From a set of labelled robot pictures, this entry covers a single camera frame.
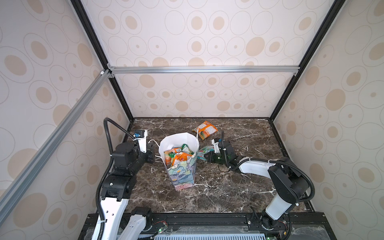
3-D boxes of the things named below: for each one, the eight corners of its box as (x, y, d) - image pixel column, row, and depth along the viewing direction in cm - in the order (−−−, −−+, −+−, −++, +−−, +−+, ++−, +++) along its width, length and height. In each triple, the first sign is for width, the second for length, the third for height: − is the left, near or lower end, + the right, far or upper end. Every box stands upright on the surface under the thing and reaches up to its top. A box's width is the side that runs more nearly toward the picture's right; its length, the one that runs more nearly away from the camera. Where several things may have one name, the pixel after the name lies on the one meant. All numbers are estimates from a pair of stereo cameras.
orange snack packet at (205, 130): (203, 141, 109) (203, 138, 106) (193, 131, 114) (193, 128, 111) (216, 131, 114) (217, 128, 112) (206, 123, 120) (206, 120, 117)
